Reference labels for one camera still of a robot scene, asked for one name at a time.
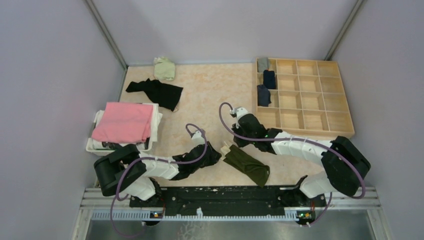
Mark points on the light green underwear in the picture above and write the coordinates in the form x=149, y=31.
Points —
x=164, y=69

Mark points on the black underwear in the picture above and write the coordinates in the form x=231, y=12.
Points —
x=165, y=95

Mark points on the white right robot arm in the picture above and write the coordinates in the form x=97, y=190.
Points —
x=344, y=166

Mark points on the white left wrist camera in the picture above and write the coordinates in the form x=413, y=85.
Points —
x=197, y=138

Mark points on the white perforated plastic basket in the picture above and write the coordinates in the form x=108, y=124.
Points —
x=105, y=148

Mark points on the pink folded cloth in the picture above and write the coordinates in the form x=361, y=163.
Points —
x=124, y=123

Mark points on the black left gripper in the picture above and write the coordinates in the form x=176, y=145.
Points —
x=214, y=156

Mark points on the navy underwear cream waistband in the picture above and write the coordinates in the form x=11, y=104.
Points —
x=263, y=96

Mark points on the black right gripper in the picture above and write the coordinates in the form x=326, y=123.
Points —
x=240, y=142

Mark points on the aluminium frame rail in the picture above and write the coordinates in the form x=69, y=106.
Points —
x=343, y=218

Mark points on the wooden compartment tray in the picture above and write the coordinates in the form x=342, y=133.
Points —
x=310, y=99

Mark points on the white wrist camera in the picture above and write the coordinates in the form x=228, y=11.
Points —
x=197, y=138
x=239, y=112

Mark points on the grey underwear white waistband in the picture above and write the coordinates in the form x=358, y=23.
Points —
x=263, y=63

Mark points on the navy orange underwear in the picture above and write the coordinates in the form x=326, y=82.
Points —
x=269, y=79

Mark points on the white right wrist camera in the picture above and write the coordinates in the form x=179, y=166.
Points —
x=239, y=112

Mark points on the dark green underwear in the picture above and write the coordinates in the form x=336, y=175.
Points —
x=257, y=171

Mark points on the white folded cloth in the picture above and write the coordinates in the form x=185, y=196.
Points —
x=155, y=121

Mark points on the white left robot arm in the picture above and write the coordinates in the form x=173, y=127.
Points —
x=134, y=171

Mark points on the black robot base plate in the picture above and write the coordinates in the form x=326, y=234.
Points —
x=229, y=201

